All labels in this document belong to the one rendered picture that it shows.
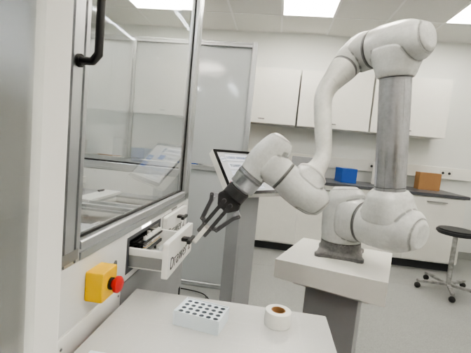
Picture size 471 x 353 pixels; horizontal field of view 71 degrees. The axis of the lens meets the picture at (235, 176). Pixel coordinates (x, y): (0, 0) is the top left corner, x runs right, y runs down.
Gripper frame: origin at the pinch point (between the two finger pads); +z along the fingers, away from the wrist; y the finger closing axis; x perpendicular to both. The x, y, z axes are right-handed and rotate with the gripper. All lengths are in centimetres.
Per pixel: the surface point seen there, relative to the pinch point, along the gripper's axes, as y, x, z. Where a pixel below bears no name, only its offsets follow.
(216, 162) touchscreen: 20, -83, -9
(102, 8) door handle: 42, 43, -36
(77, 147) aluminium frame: 31, 42, -11
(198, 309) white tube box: -12.3, 23.9, 7.7
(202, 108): 66, -167, -24
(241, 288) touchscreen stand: -43, -99, 44
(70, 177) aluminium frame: 27, 44, -6
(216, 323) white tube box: -17.2, 28.8, 4.6
